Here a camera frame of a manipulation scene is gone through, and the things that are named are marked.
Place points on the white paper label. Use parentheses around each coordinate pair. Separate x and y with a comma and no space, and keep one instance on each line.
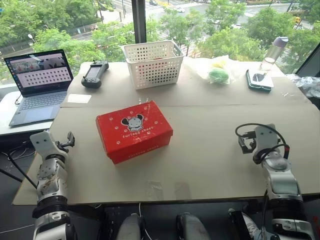
(79,98)

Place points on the black slanted panel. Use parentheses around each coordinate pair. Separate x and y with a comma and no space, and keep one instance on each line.
(310,58)

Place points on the small red object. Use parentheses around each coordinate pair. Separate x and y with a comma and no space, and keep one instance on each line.
(157,58)

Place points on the clear tape strip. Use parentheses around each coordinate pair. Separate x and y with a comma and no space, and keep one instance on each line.
(155,188)

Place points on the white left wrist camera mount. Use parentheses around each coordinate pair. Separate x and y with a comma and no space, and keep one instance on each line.
(42,143)

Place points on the grey open laptop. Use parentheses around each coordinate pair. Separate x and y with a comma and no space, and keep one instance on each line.
(37,87)

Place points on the black bracket under table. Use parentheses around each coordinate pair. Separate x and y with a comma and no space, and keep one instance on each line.
(237,222)

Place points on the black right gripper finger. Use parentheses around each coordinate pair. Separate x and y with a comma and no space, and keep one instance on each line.
(241,146)
(243,135)

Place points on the clear bottle with purple cap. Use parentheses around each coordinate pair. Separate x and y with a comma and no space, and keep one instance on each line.
(273,53)

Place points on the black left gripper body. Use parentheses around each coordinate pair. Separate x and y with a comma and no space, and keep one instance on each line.
(62,145)

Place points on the dark rounded grey shape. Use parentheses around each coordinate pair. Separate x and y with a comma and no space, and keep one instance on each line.
(191,226)
(131,226)

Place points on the white side table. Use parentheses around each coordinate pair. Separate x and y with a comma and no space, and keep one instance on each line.
(7,105)

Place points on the black handheld remote controller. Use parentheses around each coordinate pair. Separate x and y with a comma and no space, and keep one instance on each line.
(94,74)

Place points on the clear plastic bag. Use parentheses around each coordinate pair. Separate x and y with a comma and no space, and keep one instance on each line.
(228,68)

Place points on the yellow round toy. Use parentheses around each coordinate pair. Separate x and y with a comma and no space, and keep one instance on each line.
(218,64)

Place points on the green box with white card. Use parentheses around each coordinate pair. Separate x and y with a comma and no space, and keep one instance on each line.
(260,80)

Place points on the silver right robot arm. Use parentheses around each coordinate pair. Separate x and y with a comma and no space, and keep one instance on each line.
(283,183)

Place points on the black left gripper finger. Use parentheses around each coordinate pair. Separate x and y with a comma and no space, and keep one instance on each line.
(73,140)
(69,139)

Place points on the crumpled clear plastic wrap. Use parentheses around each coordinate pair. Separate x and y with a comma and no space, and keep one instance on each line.
(306,83)

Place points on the green round toy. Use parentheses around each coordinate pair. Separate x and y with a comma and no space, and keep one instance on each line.
(218,75)

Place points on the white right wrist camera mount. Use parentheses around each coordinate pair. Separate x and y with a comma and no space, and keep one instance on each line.
(265,137)

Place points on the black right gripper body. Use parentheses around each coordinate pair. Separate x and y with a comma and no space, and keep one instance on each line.
(249,145)

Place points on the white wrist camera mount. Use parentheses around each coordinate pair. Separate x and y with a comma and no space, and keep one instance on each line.
(265,137)
(42,143)

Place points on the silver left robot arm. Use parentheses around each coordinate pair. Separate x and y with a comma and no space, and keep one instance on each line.
(51,181)

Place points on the white perforated plastic basket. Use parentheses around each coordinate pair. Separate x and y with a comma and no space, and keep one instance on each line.
(153,71)

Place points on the black window frame post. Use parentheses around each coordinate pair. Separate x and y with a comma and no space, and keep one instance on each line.
(139,21)

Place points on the red cardboard shoe box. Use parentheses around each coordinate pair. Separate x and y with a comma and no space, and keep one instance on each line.
(143,153)

